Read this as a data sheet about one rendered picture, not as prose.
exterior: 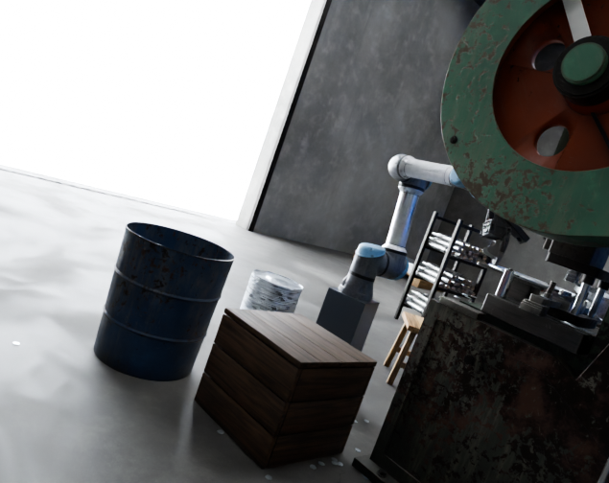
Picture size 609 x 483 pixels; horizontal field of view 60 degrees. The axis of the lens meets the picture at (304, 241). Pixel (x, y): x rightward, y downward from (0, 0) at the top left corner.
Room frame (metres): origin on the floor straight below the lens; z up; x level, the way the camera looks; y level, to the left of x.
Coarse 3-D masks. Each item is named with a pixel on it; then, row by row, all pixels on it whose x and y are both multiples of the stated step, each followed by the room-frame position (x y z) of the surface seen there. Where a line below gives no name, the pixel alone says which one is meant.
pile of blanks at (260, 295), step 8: (256, 280) 2.76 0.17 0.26; (248, 288) 2.79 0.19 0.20; (256, 288) 2.74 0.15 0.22; (264, 288) 2.72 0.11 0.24; (272, 288) 2.71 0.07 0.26; (280, 288) 2.71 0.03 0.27; (248, 296) 2.77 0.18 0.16; (256, 296) 2.73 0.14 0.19; (264, 296) 2.72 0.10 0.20; (272, 296) 2.71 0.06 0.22; (280, 296) 2.72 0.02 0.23; (288, 296) 2.74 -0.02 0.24; (296, 296) 2.79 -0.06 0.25; (248, 304) 2.75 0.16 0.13; (256, 304) 2.75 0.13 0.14; (264, 304) 2.74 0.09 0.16; (272, 304) 2.71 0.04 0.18; (280, 304) 2.75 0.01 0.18; (288, 304) 2.75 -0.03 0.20; (296, 304) 2.85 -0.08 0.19; (288, 312) 2.80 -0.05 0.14
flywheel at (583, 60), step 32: (576, 0) 1.47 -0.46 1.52; (608, 0) 1.46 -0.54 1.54; (544, 32) 1.56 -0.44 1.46; (576, 32) 1.44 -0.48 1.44; (608, 32) 1.44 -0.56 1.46; (512, 64) 1.60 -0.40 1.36; (576, 64) 1.33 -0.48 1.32; (608, 64) 1.31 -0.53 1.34; (512, 96) 1.57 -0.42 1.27; (544, 96) 1.51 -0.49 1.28; (576, 96) 1.34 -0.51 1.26; (608, 96) 1.34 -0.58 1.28; (512, 128) 1.55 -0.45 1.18; (544, 128) 1.51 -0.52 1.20; (576, 128) 1.43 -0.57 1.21; (608, 128) 1.38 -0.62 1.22; (544, 160) 1.46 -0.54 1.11; (576, 160) 1.41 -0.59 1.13; (608, 160) 1.36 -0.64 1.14
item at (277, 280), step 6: (258, 270) 2.93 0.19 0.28; (258, 276) 2.75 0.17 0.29; (264, 276) 2.83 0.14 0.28; (270, 276) 2.87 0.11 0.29; (276, 276) 2.95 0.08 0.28; (282, 276) 3.00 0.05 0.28; (270, 282) 2.75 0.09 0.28; (276, 282) 2.79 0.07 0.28; (282, 282) 2.82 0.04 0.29; (288, 282) 2.91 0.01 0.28; (294, 282) 2.96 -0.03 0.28; (288, 288) 2.73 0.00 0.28; (294, 288) 2.79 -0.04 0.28; (300, 288) 2.84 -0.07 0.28
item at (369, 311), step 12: (336, 288) 2.26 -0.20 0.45; (324, 300) 2.23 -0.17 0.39; (336, 300) 2.21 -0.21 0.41; (348, 300) 2.18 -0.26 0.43; (360, 300) 2.19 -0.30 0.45; (372, 300) 2.29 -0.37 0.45; (324, 312) 2.22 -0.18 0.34; (336, 312) 2.20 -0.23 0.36; (348, 312) 2.17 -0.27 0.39; (360, 312) 2.15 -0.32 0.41; (372, 312) 2.27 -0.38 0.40; (324, 324) 2.21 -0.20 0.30; (336, 324) 2.19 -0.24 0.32; (348, 324) 2.17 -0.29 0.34; (360, 324) 2.17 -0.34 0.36; (348, 336) 2.16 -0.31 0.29; (360, 336) 2.23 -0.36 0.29; (360, 348) 2.28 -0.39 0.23
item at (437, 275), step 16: (432, 224) 4.37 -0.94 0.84; (464, 224) 4.10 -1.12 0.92; (432, 240) 4.41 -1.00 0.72; (448, 240) 4.25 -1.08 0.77; (464, 240) 4.55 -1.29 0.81; (448, 256) 4.08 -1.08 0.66; (464, 256) 4.12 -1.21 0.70; (480, 256) 4.22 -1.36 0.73; (416, 272) 4.39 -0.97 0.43; (432, 272) 4.25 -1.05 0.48; (448, 272) 4.15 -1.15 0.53; (480, 272) 4.26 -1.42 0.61; (432, 288) 4.10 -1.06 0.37; (448, 288) 4.54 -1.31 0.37; (464, 288) 4.23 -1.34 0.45; (400, 304) 4.37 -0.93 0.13; (416, 304) 4.27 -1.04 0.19
